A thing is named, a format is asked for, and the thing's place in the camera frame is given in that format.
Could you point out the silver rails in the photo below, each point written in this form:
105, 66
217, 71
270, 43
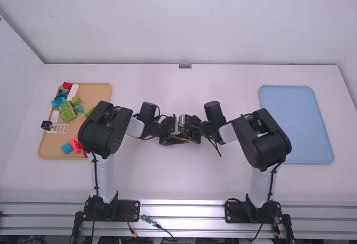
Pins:
189, 219

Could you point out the lime green toy brick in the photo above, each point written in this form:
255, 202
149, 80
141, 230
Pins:
67, 111
76, 100

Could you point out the teal toy brick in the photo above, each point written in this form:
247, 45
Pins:
58, 102
79, 109
67, 148

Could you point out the red toy brick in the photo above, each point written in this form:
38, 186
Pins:
67, 85
77, 145

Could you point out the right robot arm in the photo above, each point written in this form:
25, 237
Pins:
267, 143

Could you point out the white toy brick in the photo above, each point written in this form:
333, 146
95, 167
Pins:
73, 91
58, 129
55, 116

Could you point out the yellow toy car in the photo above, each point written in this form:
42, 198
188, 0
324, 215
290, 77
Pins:
178, 138

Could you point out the black toy brick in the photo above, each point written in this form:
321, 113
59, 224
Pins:
47, 125

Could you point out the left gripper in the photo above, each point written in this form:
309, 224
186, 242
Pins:
167, 128

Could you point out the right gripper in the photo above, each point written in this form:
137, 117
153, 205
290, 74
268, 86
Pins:
193, 128

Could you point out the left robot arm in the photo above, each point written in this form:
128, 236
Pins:
97, 132

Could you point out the tan tray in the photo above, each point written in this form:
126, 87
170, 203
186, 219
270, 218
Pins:
89, 93

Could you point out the blue mat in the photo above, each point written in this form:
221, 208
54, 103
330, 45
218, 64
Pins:
295, 121

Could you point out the pile of toy bricks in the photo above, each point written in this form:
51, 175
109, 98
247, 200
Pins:
62, 93

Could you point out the clear green toy brick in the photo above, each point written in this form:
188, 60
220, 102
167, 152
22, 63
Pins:
89, 112

